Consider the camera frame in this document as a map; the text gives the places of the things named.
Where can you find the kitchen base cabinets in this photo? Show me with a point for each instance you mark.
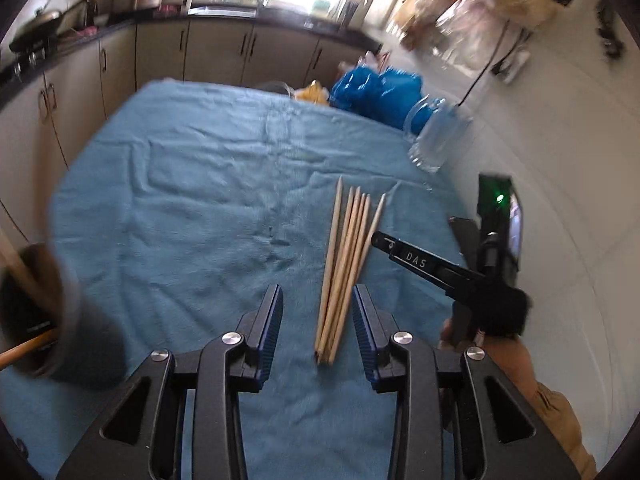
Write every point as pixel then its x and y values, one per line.
pixel 50 111

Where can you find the dark wooden chopstick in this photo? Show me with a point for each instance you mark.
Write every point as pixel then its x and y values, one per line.
pixel 12 355

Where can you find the rightmost bundle wooden chopstick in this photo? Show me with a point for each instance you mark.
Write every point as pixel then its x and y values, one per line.
pixel 367 240

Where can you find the black wok pan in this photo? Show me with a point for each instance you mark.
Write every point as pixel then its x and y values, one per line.
pixel 42 26

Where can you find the separate wooden chopstick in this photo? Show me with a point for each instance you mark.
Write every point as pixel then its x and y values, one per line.
pixel 16 266

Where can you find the diagonal crossing wooden chopstick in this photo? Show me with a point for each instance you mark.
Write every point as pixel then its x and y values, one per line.
pixel 336 264

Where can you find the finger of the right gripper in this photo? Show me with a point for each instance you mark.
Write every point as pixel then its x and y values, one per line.
pixel 467 234
pixel 458 283

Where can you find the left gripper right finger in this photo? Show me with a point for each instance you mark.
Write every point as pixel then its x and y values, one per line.
pixel 496 433

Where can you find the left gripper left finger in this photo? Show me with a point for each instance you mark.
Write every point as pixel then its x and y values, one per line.
pixel 139 434

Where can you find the dark grey utensil holder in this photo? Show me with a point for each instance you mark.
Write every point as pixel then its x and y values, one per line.
pixel 89 350

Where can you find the blue plastic bag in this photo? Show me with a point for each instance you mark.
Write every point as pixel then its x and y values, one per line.
pixel 394 98

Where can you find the clear glass mug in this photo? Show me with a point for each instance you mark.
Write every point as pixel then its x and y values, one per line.
pixel 435 126

